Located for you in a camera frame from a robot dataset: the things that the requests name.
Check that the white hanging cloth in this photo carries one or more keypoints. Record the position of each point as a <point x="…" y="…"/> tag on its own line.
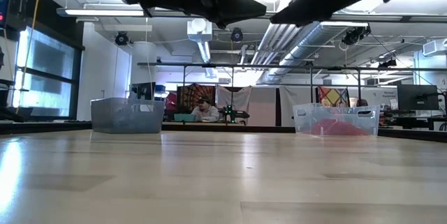
<point x="241" y="96"/>
<point x="297" y="95"/>

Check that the red rubber band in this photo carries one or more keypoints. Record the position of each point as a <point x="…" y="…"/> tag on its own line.
<point x="335" y="128"/>
<point x="352" y="130"/>
<point x="321" y="131"/>

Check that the round black ceiling fixture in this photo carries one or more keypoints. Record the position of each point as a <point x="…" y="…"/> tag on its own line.
<point x="236" y="35"/>
<point x="121" y="39"/>

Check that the white ceiling unit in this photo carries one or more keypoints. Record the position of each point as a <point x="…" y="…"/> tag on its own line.
<point x="199" y="30"/>

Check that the black pipe rack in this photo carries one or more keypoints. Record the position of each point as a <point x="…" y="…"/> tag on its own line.
<point x="279" y="67"/>

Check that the geometric colourful tapestry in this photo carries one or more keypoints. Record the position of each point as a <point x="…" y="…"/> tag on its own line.
<point x="333" y="96"/>

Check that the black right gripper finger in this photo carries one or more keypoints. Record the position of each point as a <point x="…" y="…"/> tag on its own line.
<point x="297" y="11"/>

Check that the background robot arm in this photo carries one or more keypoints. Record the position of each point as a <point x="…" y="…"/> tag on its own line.
<point x="237" y="114"/>

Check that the white wall sign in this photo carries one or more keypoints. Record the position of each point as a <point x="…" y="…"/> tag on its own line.
<point x="380" y="95"/>

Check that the teal box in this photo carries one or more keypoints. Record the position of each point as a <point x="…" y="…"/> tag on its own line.
<point x="184" y="117"/>

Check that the mandala wall tapestry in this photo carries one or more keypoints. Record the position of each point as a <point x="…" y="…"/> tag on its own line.
<point x="192" y="93"/>

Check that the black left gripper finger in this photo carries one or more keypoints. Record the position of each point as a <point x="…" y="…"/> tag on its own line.
<point x="237" y="6"/>
<point x="220" y="22"/>

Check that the black computer monitor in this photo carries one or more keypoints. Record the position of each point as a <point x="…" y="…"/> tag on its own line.
<point x="417" y="96"/>

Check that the white round column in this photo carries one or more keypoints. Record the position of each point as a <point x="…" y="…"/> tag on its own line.
<point x="143" y="60"/>

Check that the pale partition panel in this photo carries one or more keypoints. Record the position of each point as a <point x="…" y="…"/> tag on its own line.
<point x="262" y="109"/>

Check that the large glass window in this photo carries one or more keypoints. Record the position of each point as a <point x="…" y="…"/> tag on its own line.
<point x="45" y="60"/>

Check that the grey translucent plastic basket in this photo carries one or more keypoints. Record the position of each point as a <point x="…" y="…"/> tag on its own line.
<point x="122" y="116"/>

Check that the black ceiling spotlight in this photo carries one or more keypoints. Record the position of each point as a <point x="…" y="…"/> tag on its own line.
<point x="387" y="63"/>

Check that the black ceiling-hung device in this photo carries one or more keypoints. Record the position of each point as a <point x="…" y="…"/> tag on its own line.
<point x="356" y="35"/>

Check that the clear plastic basket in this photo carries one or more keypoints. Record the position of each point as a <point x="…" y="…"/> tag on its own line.
<point x="328" y="112"/>

